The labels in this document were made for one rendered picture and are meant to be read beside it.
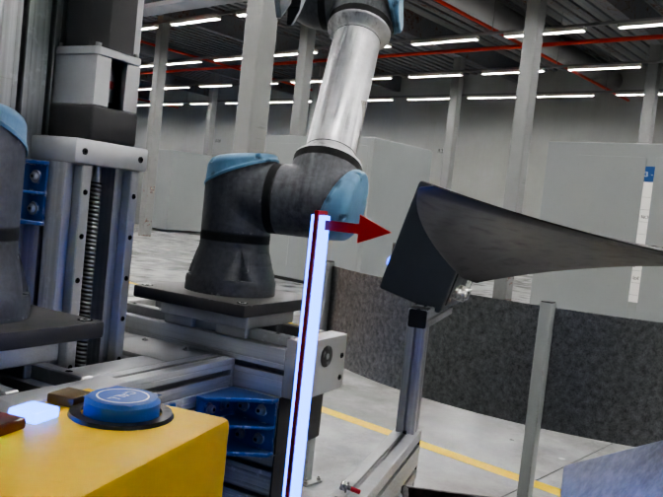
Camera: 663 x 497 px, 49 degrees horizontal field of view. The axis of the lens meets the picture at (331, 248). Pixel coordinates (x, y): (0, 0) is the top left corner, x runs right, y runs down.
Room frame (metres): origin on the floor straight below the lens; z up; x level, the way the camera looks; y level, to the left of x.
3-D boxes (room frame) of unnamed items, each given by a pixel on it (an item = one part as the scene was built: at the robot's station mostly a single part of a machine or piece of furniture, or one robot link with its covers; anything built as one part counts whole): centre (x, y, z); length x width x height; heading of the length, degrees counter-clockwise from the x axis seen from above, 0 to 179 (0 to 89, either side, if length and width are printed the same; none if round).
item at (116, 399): (0.39, 0.10, 1.08); 0.04 x 0.04 x 0.02
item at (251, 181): (1.22, 0.16, 1.20); 0.13 x 0.12 x 0.14; 76
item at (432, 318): (1.22, -0.18, 1.04); 0.24 x 0.03 x 0.03; 161
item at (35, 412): (0.37, 0.14, 1.08); 0.02 x 0.02 x 0.01; 71
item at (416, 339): (1.13, -0.15, 0.96); 0.03 x 0.03 x 0.20; 71
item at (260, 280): (1.22, 0.16, 1.09); 0.15 x 0.15 x 0.10
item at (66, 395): (0.40, 0.14, 1.08); 0.02 x 0.02 x 0.01; 71
